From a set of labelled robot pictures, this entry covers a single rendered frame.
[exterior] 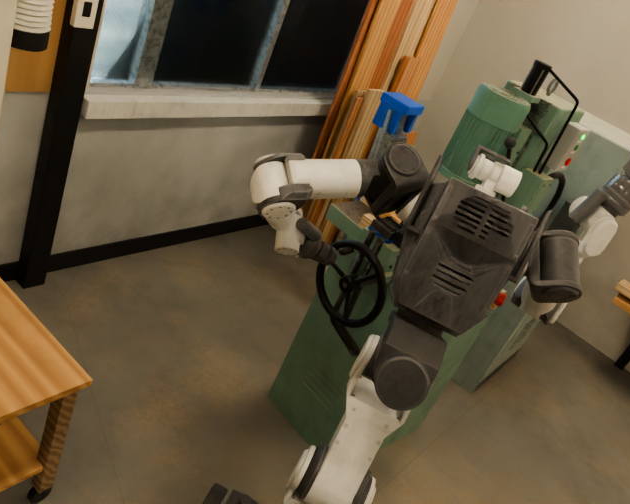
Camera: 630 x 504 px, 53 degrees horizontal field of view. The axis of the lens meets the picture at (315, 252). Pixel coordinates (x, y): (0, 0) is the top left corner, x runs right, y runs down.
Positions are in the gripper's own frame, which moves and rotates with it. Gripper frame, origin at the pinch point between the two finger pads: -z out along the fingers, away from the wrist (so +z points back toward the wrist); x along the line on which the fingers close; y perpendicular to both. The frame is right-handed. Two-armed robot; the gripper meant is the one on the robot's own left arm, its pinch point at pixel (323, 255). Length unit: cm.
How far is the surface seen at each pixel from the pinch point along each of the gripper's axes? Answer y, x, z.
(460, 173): 44, 20, -23
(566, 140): 73, 41, -43
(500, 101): 65, 27, -10
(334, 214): 20.1, -21.8, -33.5
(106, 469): -92, -45, -12
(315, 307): -13, -22, -52
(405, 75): 136, -83, -144
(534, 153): 64, 34, -40
